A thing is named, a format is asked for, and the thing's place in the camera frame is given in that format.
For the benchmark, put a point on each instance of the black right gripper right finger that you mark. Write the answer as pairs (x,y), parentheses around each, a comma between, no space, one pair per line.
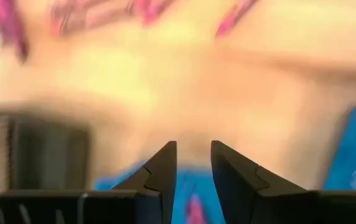
(290,207)

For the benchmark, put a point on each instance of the pink crayon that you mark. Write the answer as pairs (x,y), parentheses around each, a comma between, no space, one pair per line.
(232,18)
(151,12)
(10,28)

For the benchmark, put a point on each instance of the dark magenta crayon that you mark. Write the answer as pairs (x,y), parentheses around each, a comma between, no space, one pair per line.
(194,210)

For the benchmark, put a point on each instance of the black plastic basket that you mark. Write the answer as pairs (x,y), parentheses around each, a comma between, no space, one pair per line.
(41,149)

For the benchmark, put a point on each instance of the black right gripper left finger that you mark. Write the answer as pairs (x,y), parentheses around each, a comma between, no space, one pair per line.
(103,207)

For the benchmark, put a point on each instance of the blue plastic basket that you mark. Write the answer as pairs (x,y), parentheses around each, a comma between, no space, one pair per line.
(184,186)
(355,140)

